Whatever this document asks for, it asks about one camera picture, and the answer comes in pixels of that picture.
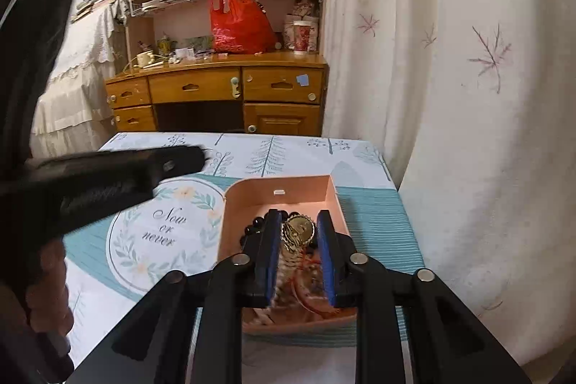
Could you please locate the gold peacock brooch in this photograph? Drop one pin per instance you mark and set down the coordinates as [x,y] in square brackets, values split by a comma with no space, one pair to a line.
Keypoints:
[297,233]

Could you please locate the white floral curtain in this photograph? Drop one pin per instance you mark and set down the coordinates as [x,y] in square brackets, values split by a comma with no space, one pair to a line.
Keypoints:
[471,107]

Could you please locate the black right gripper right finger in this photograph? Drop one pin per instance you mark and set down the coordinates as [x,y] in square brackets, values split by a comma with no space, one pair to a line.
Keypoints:
[408,325]

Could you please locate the peach paper box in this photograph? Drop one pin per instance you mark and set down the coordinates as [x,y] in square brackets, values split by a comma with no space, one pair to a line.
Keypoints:
[279,248]

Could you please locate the red plastic bag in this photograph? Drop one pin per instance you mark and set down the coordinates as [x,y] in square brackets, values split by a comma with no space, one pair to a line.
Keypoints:
[240,27]

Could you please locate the wooden desk with drawers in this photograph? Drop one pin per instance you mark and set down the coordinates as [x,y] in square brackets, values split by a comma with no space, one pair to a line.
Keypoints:
[269,94]

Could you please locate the red white paper cup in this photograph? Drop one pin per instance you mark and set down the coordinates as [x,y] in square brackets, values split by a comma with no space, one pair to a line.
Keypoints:
[301,31]

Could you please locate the white lace bed cover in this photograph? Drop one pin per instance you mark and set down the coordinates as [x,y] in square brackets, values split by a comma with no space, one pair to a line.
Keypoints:
[73,114]

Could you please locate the white mug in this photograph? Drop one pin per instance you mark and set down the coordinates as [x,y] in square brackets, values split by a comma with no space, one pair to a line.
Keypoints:
[145,58]

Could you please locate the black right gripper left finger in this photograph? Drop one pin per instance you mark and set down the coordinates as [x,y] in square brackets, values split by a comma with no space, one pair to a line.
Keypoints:
[189,328]

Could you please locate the left hand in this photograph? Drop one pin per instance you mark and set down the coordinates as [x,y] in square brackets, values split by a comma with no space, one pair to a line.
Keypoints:
[47,298]

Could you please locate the patterned teal tablecloth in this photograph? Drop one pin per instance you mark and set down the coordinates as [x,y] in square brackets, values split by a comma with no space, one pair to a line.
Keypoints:
[114,262]

